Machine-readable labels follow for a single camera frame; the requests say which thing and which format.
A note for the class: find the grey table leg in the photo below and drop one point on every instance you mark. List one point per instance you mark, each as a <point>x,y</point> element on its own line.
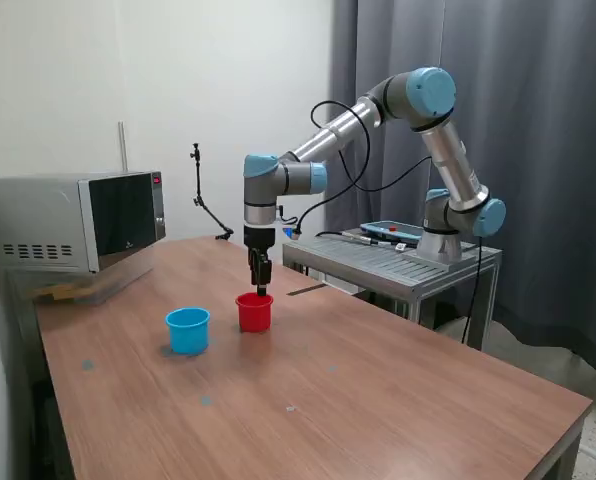
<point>563,457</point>

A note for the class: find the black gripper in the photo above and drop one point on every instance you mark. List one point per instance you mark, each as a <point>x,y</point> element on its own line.
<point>259,237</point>

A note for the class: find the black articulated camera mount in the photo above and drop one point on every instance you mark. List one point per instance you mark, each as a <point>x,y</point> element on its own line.
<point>198,180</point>

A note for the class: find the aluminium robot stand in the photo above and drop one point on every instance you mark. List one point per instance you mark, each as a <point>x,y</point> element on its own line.
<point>403,270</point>

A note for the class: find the wooden blocks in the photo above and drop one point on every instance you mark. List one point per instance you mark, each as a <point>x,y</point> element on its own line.
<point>65,292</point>

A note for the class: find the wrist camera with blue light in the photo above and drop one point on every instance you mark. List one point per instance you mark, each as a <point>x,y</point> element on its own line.
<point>293,232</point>

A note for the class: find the blue plastic bin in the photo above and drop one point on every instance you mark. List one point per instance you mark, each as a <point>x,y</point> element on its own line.
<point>188,335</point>

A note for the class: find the dark grey curtain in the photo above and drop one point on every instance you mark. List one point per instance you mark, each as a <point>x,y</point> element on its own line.
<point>568,200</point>

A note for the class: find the red plastic bin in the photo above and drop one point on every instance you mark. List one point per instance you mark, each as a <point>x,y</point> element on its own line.
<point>253,317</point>

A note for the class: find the teach pendant with blue rim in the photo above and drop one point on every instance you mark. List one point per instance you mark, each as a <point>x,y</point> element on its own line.
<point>383,232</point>

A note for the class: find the white vertical pipe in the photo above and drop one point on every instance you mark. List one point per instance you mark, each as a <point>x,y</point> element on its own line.
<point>123,145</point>

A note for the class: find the silver microwave oven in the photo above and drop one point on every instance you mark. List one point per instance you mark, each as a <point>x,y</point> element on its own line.
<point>38,215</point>

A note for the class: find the dark metal strip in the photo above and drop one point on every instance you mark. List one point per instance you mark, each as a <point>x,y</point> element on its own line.
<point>305,289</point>

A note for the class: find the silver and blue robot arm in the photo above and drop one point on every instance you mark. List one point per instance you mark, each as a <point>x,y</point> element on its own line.
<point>428,125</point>

